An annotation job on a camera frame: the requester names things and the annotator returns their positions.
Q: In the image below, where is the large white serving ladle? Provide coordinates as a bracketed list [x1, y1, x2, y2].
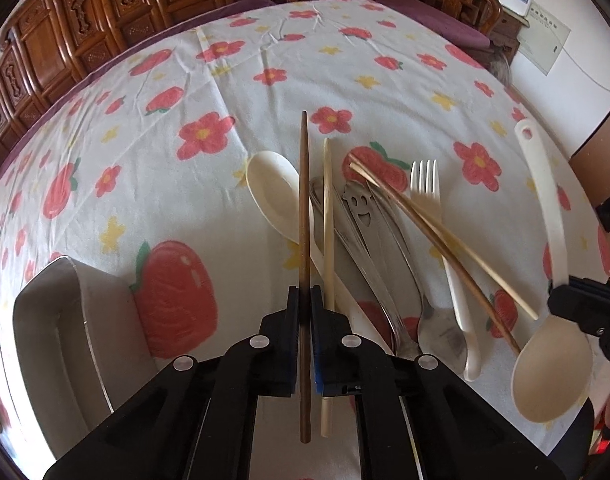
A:
[511, 118, 593, 422]

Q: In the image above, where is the floral strawberry tablecloth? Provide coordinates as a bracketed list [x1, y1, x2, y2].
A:
[0, 0, 610, 480]

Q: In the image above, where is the carved wooden side sofa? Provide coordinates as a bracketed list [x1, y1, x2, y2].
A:
[420, 0, 526, 64]

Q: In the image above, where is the plain stainless steel spoon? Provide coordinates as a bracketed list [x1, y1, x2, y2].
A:
[368, 183, 466, 374]

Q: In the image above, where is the grey metal tray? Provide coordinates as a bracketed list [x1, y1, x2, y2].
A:
[12, 256, 157, 457]

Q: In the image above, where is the dark brown wooden chopstick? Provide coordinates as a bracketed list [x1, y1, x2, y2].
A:
[299, 110, 311, 444]

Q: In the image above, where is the light wooden chopstick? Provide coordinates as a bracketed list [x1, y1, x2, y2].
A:
[320, 139, 335, 438]

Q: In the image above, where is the smiley handle metal spoon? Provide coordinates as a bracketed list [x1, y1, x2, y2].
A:
[341, 181, 420, 361]

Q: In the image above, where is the white plastic fork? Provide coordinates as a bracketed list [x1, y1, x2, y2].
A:
[410, 159, 483, 382]

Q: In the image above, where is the purple sofa cushion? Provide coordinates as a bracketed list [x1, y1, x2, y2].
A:
[377, 0, 490, 50]

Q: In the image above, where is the white electrical panel box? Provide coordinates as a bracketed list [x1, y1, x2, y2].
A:
[518, 0, 570, 75]

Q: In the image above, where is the grey plastic bag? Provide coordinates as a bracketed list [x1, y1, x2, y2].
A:
[487, 50, 511, 87]

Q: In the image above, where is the cream plastic spoon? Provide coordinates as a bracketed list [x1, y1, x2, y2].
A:
[245, 151, 393, 356]

